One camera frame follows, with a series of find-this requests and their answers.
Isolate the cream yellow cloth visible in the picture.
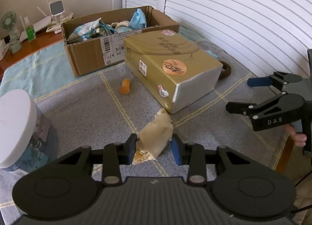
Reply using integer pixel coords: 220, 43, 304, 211
132, 108, 174, 164

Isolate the light blue plastic glove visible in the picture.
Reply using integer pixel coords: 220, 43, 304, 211
205, 50, 218, 59

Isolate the blue silver brocade pouch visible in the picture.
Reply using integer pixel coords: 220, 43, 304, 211
67, 18, 102, 43

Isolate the blue face mask stack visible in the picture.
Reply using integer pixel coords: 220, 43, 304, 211
128, 9, 147, 30

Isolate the person's right hand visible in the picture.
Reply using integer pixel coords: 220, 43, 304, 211
284, 124, 307, 147

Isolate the white louvered closet door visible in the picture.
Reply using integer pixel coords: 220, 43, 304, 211
123, 0, 311, 77

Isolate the small orange cylinder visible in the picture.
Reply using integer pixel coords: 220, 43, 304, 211
120, 79, 130, 95

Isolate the gold tissue pack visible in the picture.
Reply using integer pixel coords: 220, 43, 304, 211
124, 30, 223, 114

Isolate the clear jar white lid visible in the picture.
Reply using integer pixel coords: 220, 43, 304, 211
0, 89, 59, 177

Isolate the brown cardboard box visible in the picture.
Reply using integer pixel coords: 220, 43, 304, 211
61, 5, 180, 77

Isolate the wooden nightstand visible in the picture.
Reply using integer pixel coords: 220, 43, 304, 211
1, 31, 62, 79

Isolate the white remote control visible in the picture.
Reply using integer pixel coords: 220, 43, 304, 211
46, 25, 62, 34

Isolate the green small box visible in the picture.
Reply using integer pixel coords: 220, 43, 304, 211
25, 26, 36, 42

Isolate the white wifi router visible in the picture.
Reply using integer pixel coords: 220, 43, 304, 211
19, 6, 51, 42

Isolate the white power strip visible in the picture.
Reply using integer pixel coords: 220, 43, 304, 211
0, 39, 10, 60

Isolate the white smart display stand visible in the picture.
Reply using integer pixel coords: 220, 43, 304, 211
47, 0, 65, 25

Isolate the green desk fan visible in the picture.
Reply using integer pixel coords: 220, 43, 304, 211
0, 11, 22, 54

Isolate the dark braided ring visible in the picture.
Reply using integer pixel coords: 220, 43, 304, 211
218, 60, 233, 80

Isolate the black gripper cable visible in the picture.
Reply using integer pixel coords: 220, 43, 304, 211
292, 171, 312, 216

